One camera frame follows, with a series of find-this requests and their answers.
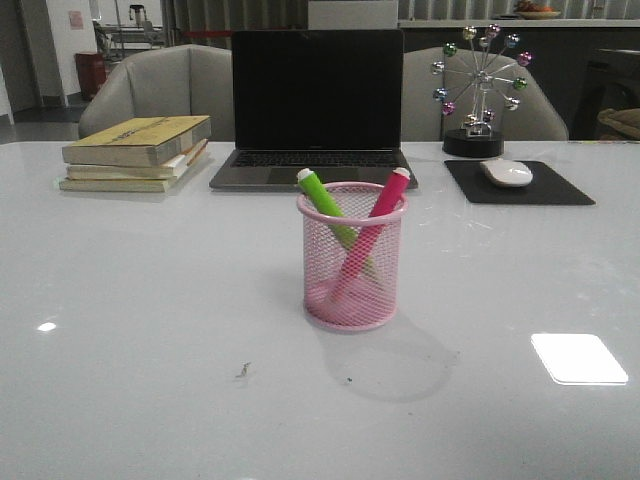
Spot black mouse pad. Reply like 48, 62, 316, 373
445, 160, 595, 206

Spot top yellow book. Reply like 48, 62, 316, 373
62, 115, 212, 167

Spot green highlighter pen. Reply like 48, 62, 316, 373
296, 167, 379, 281

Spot fruit bowl on counter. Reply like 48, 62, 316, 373
514, 0, 561, 20

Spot left grey armchair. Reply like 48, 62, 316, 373
78, 44, 235, 141

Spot middle book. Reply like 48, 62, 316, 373
67, 140, 208, 180

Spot pink mesh pen holder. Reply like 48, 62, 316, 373
297, 182, 408, 331

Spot pink highlighter pen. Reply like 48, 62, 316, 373
329, 167, 411, 302

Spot grey open laptop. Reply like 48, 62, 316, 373
209, 29, 408, 191

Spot right grey armchair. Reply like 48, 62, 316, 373
401, 47, 568, 141

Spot ferris wheel desk ornament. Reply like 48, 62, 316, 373
430, 23, 533, 158

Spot grey armchair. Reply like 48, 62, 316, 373
78, 44, 235, 141
401, 47, 568, 141

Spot bottom book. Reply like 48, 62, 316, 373
57, 160, 198, 193

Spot red bin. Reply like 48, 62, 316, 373
74, 52, 107, 101

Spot white computer mouse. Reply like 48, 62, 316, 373
480, 158, 533, 188

